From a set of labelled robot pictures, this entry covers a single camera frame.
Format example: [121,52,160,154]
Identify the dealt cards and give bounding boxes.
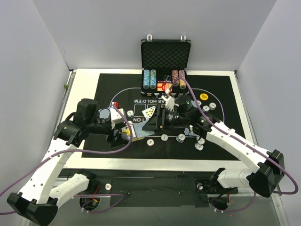
[184,128,197,137]
[99,108,111,121]

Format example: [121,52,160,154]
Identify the yellow big blind button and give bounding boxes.
[199,93,209,101]

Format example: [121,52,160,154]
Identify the grey poker chip stack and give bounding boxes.
[160,134,168,142]

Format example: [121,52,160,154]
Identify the purple yellow chip row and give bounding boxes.
[179,70,186,89]

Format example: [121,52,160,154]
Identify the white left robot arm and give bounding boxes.
[7,98,149,226]

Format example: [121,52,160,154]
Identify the red chip row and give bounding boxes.
[172,70,179,87]

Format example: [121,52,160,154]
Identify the seven of clubs card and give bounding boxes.
[142,106,156,119]

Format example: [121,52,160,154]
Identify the aluminium poker chip case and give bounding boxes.
[141,34,191,98]

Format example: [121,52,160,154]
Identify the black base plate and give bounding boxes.
[91,170,238,208]

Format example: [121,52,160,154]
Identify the green chip row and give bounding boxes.
[150,69,157,89]

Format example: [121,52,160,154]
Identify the red playing card box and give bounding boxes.
[157,82,172,92]

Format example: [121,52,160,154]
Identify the red poker chip stack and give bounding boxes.
[147,139,154,146]

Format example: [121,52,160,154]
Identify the blue backed playing cards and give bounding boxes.
[133,123,155,137]

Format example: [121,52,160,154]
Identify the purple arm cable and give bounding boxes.
[0,102,136,216]
[168,77,299,214]

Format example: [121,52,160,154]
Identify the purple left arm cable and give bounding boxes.
[0,102,136,216]

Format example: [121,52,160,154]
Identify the light blue chip row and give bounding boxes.
[143,69,150,89]

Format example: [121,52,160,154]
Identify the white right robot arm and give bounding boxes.
[161,94,285,198]

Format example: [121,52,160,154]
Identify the aluminium frame rail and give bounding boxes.
[28,175,282,198]

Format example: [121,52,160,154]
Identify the blue poker chip stack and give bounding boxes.
[176,134,186,143]

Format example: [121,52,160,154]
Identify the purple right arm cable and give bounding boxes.
[168,77,299,214]

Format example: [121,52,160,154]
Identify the grey chips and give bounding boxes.
[198,138,205,145]
[208,102,217,110]

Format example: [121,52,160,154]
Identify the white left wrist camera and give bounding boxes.
[110,108,125,124]

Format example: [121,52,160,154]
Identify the black poker felt mat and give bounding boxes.
[94,74,245,161]

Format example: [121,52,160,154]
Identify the blue playing card deck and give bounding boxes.
[121,125,139,142]

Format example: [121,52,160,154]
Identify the clear dealer button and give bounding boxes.
[163,74,171,81]

